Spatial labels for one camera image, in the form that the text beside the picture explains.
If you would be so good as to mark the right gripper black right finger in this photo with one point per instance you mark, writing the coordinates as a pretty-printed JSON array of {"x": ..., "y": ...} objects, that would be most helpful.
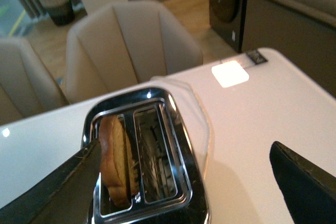
[{"x": 308, "y": 190}]

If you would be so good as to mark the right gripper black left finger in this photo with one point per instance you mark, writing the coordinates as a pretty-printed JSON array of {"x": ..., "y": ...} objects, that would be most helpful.
[{"x": 64, "y": 196}]

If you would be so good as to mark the slice of bread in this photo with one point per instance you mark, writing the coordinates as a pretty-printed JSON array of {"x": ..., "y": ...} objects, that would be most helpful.
[{"x": 118, "y": 169}]

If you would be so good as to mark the chrome cream toaster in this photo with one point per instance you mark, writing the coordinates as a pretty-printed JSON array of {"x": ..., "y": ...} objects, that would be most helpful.
[{"x": 158, "y": 152}]

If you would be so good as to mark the beige chair left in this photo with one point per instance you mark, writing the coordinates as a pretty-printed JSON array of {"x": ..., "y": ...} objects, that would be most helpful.
[{"x": 27, "y": 87}]

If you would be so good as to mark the beige chair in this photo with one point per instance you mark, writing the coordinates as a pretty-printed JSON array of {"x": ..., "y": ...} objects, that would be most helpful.
[
  {"x": 123, "y": 44},
  {"x": 27, "y": 87}
]

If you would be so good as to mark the table label sticker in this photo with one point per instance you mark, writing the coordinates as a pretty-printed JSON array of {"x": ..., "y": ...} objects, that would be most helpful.
[{"x": 256, "y": 57}]

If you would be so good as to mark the beige chair right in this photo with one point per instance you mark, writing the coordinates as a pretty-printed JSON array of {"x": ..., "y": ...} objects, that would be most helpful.
[{"x": 123, "y": 44}]

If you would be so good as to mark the woven laundry basket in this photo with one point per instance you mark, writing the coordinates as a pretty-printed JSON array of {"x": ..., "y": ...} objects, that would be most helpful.
[{"x": 60, "y": 11}]

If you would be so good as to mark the dark washing machine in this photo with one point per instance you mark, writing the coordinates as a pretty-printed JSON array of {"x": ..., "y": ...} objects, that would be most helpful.
[{"x": 227, "y": 18}]

